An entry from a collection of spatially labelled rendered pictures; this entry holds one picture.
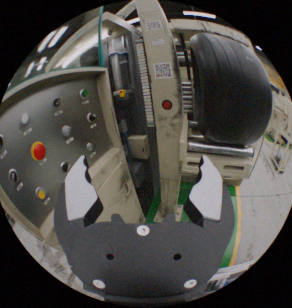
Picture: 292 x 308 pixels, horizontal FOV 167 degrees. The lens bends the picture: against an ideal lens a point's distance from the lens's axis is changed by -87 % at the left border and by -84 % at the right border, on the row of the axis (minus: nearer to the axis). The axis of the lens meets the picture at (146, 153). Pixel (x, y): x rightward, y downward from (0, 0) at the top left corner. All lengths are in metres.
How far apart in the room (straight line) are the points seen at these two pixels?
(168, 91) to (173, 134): 0.20
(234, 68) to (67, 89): 0.48
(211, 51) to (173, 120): 0.35
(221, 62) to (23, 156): 0.55
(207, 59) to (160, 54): 0.24
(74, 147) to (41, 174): 0.16
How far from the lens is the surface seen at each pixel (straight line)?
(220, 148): 0.48
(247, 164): 0.55
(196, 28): 0.92
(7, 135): 0.34
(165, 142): 0.55
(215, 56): 0.33
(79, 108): 0.41
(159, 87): 0.49
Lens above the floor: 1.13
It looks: 32 degrees down
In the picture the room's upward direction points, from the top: 8 degrees counter-clockwise
